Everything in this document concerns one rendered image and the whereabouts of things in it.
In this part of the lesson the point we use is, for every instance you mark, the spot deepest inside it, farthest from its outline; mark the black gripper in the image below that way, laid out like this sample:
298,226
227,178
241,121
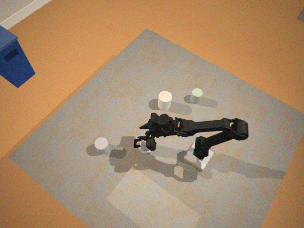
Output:
150,141

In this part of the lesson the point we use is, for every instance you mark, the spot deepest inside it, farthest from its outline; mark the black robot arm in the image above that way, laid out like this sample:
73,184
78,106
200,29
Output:
238,131

